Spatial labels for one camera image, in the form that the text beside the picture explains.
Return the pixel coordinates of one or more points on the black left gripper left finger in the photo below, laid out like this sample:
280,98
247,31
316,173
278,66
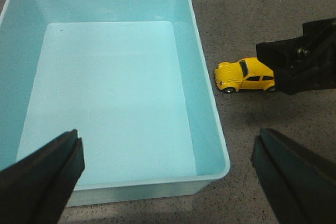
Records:
37,188

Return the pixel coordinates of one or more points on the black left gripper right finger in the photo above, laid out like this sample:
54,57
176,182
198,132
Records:
298,183

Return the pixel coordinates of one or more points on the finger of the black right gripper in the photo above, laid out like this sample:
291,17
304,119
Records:
304,63

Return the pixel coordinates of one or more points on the light blue storage box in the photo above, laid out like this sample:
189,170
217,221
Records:
130,76

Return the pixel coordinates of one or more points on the yellow toy beetle car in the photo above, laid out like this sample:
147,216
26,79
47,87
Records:
245,74

